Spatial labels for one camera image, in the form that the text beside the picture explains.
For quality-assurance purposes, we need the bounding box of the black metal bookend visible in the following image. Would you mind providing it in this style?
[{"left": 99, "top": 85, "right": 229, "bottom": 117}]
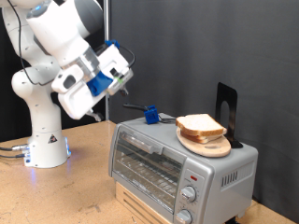
[{"left": 214, "top": 81, "right": 245, "bottom": 149}]

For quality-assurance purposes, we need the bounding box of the white bread slice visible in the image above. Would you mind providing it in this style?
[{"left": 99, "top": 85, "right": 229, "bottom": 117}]
[{"left": 175, "top": 113, "right": 228, "bottom": 137}]

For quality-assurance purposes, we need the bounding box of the blue cable clip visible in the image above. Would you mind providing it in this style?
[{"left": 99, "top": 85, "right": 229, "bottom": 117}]
[{"left": 104, "top": 39, "right": 121, "bottom": 49}]

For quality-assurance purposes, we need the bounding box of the metal spatula with blue block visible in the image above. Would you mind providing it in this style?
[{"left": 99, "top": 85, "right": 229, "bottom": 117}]
[{"left": 121, "top": 103, "right": 178, "bottom": 126}]

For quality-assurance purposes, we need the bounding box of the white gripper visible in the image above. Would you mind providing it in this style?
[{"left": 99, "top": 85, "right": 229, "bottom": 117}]
[{"left": 58, "top": 44, "right": 130, "bottom": 122}]

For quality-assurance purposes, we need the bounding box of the black camera cable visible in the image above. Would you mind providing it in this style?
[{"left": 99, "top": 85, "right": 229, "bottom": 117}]
[{"left": 7, "top": 0, "right": 137, "bottom": 87}]

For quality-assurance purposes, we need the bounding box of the grey fabric backdrop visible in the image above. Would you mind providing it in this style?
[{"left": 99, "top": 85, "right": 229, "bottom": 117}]
[{"left": 109, "top": 0, "right": 299, "bottom": 223}]

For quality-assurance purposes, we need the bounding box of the black base cable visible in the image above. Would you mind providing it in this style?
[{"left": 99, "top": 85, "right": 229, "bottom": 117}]
[{"left": 0, "top": 152, "right": 26, "bottom": 160}]

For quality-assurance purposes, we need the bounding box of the glass oven door with handle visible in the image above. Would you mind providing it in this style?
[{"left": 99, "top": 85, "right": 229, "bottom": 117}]
[{"left": 110, "top": 124, "right": 188, "bottom": 216}]

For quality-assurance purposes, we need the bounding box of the black fabric backdrop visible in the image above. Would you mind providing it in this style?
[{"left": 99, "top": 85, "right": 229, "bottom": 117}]
[{"left": 0, "top": 0, "right": 107, "bottom": 143}]

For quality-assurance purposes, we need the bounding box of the silver toaster oven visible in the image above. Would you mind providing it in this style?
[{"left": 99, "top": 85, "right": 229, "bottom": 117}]
[{"left": 107, "top": 112, "right": 260, "bottom": 224}]

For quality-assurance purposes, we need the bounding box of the round wooden board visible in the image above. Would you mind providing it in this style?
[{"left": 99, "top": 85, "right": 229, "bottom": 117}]
[{"left": 176, "top": 126, "right": 233, "bottom": 159}]

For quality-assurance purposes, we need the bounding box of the silver metal pole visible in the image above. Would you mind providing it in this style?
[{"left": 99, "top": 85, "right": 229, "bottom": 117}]
[{"left": 103, "top": 0, "right": 112, "bottom": 121}]

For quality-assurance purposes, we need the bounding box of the silver oven knob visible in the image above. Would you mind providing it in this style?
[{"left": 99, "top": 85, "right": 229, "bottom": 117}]
[
  {"left": 179, "top": 185, "right": 198, "bottom": 203},
  {"left": 175, "top": 208, "right": 193, "bottom": 224}
]

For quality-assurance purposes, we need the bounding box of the wire oven rack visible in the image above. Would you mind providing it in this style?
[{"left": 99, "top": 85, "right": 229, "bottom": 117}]
[{"left": 116, "top": 152, "right": 183, "bottom": 206}]

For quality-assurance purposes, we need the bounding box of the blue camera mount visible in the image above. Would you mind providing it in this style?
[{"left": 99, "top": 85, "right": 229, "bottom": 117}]
[{"left": 86, "top": 70, "right": 114, "bottom": 97}]

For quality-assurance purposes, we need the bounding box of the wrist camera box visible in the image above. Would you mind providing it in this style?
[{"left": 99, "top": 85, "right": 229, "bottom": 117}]
[{"left": 107, "top": 66, "right": 135, "bottom": 96}]

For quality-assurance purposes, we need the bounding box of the cable with silver connector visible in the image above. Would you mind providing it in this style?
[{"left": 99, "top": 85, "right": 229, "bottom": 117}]
[{"left": 0, "top": 143, "right": 30, "bottom": 153}]

